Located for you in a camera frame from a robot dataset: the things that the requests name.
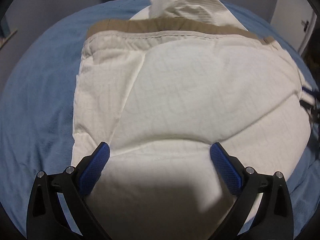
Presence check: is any wooden window sill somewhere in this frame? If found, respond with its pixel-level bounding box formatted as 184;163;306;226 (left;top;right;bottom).
0;29;18;48

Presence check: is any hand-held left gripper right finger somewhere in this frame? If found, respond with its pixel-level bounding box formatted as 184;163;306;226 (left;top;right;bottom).
210;142;293;240

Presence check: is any white door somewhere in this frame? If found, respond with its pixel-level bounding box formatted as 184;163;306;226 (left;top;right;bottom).
270;0;317;55

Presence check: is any white hooded padded jacket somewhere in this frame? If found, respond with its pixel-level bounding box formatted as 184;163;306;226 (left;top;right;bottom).
71;0;316;240

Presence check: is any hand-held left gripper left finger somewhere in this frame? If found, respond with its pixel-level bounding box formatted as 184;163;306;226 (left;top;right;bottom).
26;142;112;240

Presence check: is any blue fleece blanket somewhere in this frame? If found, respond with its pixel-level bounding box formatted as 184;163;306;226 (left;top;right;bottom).
0;0;320;235

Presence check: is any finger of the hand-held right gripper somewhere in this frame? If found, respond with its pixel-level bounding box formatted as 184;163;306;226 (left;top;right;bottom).
299;87;320;111

